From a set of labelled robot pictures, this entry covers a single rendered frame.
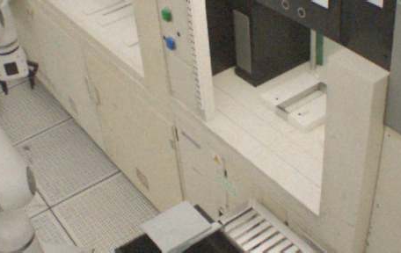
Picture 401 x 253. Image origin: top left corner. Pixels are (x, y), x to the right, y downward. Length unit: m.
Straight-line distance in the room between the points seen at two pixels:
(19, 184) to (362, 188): 0.75
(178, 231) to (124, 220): 1.55
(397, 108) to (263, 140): 0.72
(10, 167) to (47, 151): 1.96
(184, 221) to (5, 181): 0.41
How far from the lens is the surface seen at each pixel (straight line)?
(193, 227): 1.24
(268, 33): 1.91
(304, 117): 1.79
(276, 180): 1.63
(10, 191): 1.34
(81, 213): 2.87
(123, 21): 2.52
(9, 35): 1.81
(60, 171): 3.13
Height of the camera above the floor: 2.01
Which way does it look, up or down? 39 degrees down
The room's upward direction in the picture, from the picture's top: 6 degrees counter-clockwise
